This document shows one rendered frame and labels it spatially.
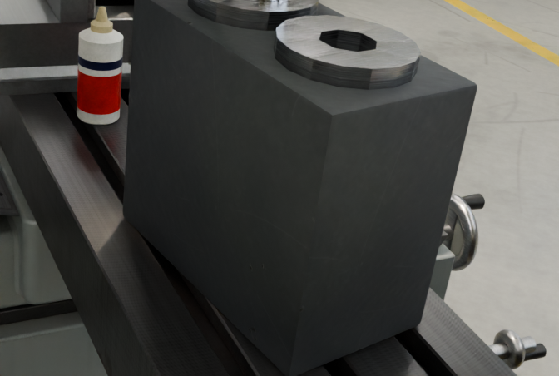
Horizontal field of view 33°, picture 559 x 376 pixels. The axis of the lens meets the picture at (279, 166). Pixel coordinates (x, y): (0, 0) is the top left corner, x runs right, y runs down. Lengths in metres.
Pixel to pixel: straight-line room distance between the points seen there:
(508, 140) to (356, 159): 2.78
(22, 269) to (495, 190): 2.18
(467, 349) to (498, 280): 1.84
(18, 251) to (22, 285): 0.03
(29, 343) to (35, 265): 0.11
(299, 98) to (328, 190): 0.05
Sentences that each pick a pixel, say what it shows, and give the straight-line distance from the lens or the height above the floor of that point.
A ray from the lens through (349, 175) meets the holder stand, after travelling 0.54.
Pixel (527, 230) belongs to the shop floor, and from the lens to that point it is 2.78.
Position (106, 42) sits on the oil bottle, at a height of 1.00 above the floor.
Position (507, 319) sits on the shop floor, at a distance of 2.37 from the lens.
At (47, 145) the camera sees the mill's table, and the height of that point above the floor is 0.92.
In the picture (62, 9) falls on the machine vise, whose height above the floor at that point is 1.00.
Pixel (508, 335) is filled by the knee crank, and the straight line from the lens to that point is 1.39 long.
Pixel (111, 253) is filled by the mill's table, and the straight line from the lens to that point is 0.71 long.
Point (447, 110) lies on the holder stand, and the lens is 0.57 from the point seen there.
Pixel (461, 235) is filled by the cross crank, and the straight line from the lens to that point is 1.38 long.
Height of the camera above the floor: 1.31
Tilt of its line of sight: 28 degrees down
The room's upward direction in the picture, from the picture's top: 8 degrees clockwise
